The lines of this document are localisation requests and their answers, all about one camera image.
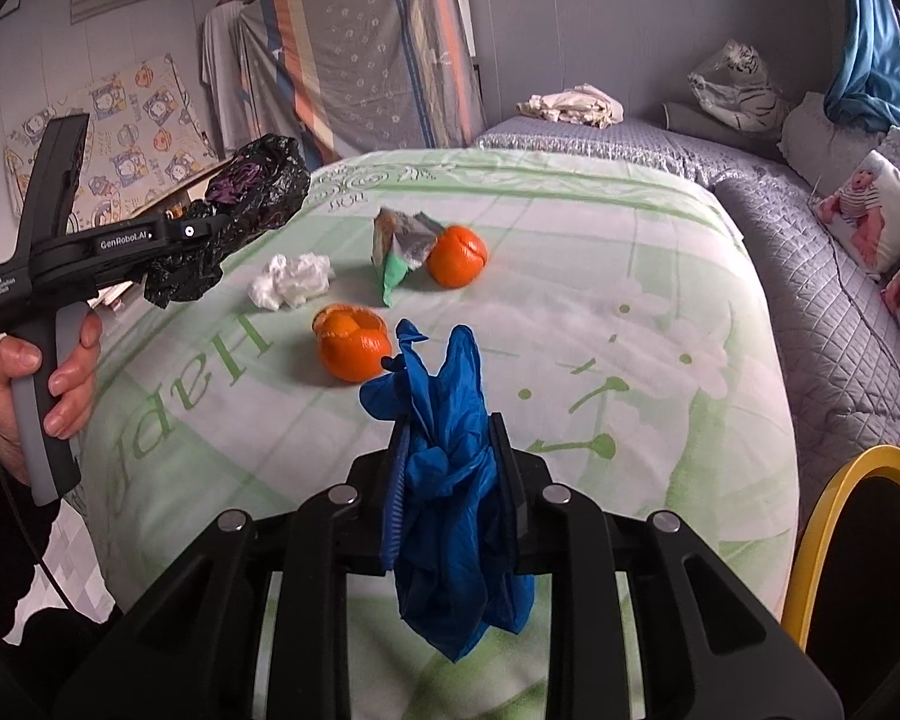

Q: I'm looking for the green floral table cloth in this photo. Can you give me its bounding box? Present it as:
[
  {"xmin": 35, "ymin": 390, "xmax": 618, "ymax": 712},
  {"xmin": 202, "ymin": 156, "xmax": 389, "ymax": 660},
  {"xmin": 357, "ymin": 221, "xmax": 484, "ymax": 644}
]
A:
[{"xmin": 80, "ymin": 146, "xmax": 802, "ymax": 720}]

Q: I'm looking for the black plastic bag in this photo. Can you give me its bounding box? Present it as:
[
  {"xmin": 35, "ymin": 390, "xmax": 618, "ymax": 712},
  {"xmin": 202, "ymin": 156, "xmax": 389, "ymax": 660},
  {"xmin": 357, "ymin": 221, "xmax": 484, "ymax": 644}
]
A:
[{"xmin": 142, "ymin": 133, "xmax": 310, "ymax": 309}]

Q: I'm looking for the tiger plush toy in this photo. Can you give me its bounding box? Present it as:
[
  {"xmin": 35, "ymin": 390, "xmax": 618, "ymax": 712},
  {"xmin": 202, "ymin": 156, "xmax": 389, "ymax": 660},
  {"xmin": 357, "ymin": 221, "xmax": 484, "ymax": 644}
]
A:
[{"xmin": 688, "ymin": 39, "xmax": 792, "ymax": 137}]

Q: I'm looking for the cartoon print play mat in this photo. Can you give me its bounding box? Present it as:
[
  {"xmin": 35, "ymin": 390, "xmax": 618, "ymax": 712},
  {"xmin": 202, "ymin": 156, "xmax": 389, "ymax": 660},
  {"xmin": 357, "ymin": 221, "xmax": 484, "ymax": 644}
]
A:
[{"xmin": 4, "ymin": 54, "xmax": 219, "ymax": 232}]

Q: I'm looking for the white tissue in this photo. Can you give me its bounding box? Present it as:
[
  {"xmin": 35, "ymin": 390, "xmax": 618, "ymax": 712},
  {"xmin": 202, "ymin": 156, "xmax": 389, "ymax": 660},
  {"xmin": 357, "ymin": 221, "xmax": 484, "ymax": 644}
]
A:
[{"xmin": 248, "ymin": 252, "xmax": 334, "ymax": 312}]

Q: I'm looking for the cream crumpled cloth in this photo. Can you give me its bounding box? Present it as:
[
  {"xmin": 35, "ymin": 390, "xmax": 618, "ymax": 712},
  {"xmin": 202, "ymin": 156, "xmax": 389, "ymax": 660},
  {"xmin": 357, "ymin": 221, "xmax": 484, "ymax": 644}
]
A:
[{"xmin": 517, "ymin": 83, "xmax": 624, "ymax": 128}]

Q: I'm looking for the blue curtain left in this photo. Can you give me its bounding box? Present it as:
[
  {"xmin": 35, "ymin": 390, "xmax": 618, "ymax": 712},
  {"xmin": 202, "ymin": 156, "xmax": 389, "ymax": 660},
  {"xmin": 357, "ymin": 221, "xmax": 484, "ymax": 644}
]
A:
[{"xmin": 824, "ymin": 0, "xmax": 900, "ymax": 133}]

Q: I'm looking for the grey quilted corner sofa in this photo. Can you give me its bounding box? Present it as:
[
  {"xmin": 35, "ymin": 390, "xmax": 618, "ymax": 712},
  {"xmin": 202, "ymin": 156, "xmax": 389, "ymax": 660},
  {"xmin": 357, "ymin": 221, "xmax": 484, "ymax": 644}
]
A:
[{"xmin": 476, "ymin": 115, "xmax": 900, "ymax": 517}]

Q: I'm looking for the open orange peel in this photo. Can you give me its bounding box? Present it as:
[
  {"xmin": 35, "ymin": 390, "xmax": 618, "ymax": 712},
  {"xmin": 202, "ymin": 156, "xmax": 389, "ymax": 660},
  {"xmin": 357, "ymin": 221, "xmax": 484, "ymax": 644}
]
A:
[{"xmin": 312, "ymin": 304, "xmax": 391, "ymax": 383}]

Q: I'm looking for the left baby print pillow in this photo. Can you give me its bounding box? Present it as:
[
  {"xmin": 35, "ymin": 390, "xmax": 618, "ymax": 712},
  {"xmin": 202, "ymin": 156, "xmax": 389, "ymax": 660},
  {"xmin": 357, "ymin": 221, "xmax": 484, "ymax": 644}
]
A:
[{"xmin": 811, "ymin": 149, "xmax": 900, "ymax": 280}]

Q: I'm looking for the blue rubber glove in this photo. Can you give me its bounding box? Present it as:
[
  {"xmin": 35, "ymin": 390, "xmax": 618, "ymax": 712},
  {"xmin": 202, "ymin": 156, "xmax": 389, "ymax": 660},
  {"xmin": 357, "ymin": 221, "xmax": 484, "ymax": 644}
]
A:
[{"xmin": 359, "ymin": 319, "xmax": 536, "ymax": 661}]

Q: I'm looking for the whole orange peel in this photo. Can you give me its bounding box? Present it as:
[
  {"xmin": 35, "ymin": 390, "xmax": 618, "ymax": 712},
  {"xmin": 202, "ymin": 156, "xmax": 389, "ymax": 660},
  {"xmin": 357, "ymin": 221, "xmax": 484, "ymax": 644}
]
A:
[{"xmin": 425, "ymin": 226, "xmax": 489, "ymax": 289}]

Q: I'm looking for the grey green snack wrapper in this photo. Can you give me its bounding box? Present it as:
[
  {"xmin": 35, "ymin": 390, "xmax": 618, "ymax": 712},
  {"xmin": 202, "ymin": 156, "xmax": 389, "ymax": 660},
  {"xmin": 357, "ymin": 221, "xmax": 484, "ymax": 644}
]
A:
[{"xmin": 372, "ymin": 206, "xmax": 445, "ymax": 307}]

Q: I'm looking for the grey flat cushion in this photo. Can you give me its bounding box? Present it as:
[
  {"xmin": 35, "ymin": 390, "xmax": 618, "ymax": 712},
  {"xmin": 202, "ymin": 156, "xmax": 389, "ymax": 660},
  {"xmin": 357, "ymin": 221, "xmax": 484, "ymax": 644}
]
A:
[{"xmin": 662, "ymin": 103, "xmax": 784, "ymax": 161}]

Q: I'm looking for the person's left hand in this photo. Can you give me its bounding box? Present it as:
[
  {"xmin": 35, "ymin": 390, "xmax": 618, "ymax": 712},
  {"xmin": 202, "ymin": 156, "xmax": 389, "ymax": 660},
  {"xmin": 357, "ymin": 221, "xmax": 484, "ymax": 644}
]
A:
[{"xmin": 0, "ymin": 310, "xmax": 102, "ymax": 486}]

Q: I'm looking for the yellow rimmed trash bin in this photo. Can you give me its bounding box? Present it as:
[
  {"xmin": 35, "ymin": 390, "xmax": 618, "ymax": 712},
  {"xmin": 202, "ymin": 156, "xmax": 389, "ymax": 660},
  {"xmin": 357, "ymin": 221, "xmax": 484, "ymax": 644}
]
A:
[{"xmin": 782, "ymin": 445, "xmax": 900, "ymax": 718}]

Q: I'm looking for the striped grey folded mattress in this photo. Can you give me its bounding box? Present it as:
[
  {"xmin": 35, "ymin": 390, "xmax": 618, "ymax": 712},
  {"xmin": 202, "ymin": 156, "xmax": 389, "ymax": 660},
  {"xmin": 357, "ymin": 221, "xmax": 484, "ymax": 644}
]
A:
[{"xmin": 201, "ymin": 0, "xmax": 486, "ymax": 167}]

